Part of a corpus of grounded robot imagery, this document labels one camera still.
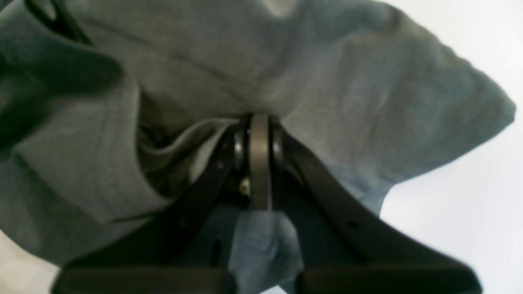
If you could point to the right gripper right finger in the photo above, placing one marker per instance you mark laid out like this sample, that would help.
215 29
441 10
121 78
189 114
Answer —
343 248

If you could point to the grey T-shirt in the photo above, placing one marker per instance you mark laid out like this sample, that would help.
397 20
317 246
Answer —
111 109

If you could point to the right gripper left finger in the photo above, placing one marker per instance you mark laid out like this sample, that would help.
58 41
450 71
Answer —
183 250

